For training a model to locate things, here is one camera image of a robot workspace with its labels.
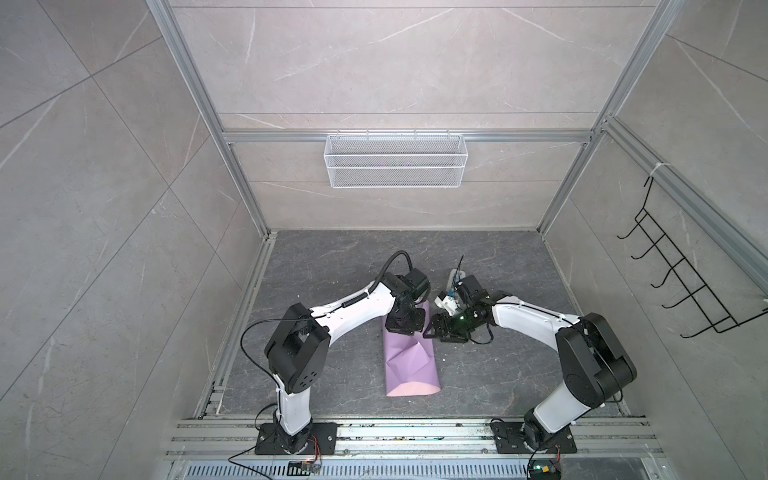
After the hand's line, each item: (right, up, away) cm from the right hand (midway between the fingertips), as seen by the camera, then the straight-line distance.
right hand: (433, 334), depth 87 cm
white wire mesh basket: (-11, +56, +13) cm, 59 cm away
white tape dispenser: (+10, +17, +13) cm, 23 cm away
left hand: (-5, +3, -3) cm, 6 cm away
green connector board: (+24, -28, -17) cm, 41 cm away
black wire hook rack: (+53, +11, -29) cm, 62 cm away
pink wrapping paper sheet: (-8, -4, -13) cm, 16 cm away
